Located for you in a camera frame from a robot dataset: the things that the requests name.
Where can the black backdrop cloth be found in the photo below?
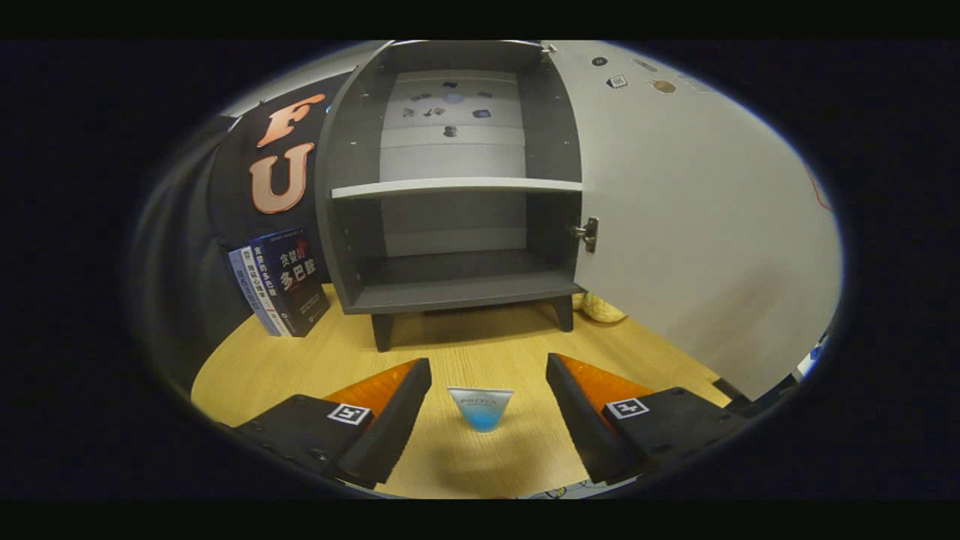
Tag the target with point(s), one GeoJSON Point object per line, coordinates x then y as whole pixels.
{"type": "Point", "coordinates": [225, 187]}

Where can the yellow plush toy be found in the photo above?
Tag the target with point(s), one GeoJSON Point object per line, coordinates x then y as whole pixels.
{"type": "Point", "coordinates": [604, 309]}

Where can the light blue book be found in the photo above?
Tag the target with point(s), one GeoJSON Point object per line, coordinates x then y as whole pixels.
{"type": "Point", "coordinates": [246, 285]}

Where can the blue and white tube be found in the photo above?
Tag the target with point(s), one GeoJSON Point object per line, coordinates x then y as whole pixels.
{"type": "Point", "coordinates": [481, 409]}

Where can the white cabinet door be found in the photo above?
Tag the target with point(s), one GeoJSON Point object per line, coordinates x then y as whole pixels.
{"type": "Point", "coordinates": [697, 225]}

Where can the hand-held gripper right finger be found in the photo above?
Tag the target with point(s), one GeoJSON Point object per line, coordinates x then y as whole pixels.
{"type": "Point", "coordinates": [585, 424]}

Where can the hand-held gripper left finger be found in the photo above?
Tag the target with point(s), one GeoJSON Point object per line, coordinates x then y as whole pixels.
{"type": "Point", "coordinates": [390, 424]}

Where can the white cabinet shelf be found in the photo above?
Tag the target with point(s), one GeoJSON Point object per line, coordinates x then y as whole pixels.
{"type": "Point", "coordinates": [457, 186]}

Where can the dark grey cabinet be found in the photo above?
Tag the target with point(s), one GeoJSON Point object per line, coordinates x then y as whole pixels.
{"type": "Point", "coordinates": [450, 289]}

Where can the dark blue book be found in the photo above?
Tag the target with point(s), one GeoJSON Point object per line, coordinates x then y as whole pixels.
{"type": "Point", "coordinates": [300, 281]}

